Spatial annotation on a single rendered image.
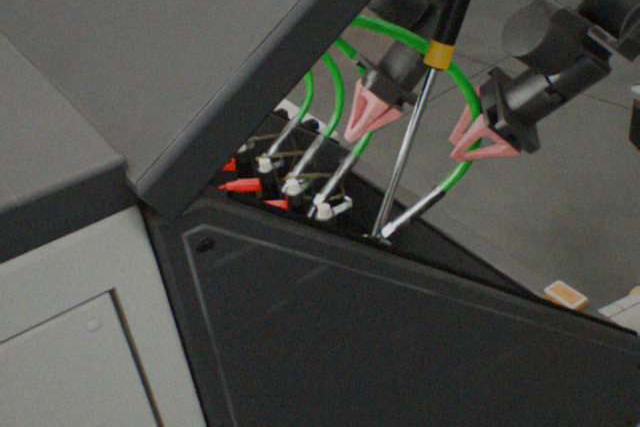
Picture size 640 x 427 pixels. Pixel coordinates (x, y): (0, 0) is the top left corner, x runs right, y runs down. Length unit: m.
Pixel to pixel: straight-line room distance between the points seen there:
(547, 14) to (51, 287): 0.55
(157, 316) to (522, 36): 0.48
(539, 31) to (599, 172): 2.33
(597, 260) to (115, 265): 2.31
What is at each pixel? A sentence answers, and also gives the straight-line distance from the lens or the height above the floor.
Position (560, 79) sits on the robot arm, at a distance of 0.86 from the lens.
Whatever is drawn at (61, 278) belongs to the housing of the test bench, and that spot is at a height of 1.44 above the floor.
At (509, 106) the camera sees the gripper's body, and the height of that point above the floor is 1.28.
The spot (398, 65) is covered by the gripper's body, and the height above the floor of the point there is 1.30.
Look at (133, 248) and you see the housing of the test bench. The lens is 0.46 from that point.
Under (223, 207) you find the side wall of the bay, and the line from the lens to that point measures 0.48.
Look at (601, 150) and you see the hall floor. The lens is 3.24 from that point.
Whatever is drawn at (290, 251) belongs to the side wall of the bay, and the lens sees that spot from 0.52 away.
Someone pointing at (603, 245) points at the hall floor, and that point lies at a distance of 2.74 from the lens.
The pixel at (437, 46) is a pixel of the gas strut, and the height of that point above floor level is 1.47.
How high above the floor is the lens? 1.71
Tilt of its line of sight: 34 degrees down
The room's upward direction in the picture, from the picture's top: 8 degrees counter-clockwise
